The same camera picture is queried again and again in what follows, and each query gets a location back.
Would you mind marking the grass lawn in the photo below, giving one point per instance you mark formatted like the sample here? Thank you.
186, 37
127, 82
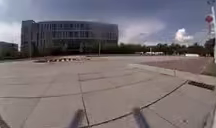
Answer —
212, 70

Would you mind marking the row of trees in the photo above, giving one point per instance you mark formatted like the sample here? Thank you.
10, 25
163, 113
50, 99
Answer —
169, 48

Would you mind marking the striped low barrier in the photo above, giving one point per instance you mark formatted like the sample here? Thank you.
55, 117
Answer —
64, 59

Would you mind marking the low building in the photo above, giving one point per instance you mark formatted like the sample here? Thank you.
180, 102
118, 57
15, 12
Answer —
6, 46

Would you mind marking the dark glass-fronted building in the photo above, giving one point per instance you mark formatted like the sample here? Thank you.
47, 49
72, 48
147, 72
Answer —
69, 35

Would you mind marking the grey concrete paved road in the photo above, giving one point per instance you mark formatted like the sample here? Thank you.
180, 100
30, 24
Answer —
46, 86

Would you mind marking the white pole with red flag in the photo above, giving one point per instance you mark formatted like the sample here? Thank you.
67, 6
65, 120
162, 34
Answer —
215, 40

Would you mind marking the robot's own part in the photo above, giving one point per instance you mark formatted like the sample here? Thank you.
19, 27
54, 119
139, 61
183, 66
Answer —
140, 118
77, 119

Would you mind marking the concrete kerb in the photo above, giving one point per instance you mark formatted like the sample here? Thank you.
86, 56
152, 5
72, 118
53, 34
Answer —
156, 69

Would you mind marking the dark drain grate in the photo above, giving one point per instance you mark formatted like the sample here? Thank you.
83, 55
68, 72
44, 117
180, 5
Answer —
201, 85

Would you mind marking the red brick pavement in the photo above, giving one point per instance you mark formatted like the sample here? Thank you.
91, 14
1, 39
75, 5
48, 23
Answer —
176, 64

